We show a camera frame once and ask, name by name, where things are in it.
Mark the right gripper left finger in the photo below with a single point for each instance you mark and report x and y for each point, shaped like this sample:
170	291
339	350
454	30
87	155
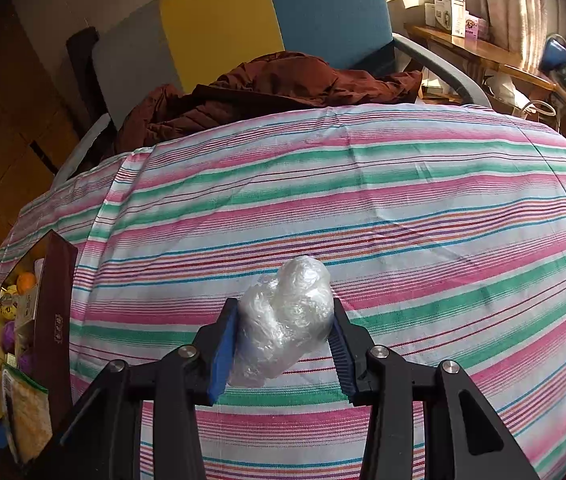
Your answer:
100	437

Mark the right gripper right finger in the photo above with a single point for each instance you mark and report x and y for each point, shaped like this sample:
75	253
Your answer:
464	437

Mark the green snack packet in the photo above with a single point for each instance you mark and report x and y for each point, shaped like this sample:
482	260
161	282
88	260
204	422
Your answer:
27	414

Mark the purple small toy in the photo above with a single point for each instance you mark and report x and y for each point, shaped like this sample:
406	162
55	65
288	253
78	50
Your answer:
8	337

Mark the yellow plush toy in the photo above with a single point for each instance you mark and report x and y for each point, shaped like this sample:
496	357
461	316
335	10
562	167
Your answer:
9	300

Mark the orange fruit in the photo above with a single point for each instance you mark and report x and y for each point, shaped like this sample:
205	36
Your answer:
25	282

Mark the clear plastic bag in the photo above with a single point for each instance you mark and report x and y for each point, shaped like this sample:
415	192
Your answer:
281	318

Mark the gold metal tray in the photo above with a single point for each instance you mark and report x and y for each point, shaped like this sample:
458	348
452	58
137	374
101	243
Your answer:
42	320

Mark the striped bed sheet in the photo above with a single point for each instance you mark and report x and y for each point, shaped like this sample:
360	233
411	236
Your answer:
443	228

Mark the white armrest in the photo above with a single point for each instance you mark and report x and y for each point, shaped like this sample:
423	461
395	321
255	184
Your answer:
77	155

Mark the wooden desk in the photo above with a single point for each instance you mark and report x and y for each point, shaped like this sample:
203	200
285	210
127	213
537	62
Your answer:
488	56

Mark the blue desk lamp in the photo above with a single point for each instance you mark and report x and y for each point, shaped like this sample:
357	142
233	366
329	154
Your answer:
553	60

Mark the dark red jacket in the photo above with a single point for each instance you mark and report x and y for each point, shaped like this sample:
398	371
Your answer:
274	83

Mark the white carton box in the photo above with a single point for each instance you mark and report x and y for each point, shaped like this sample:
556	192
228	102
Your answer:
450	16

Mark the beige curtain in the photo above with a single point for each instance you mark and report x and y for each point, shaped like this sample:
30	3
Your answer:
519	26

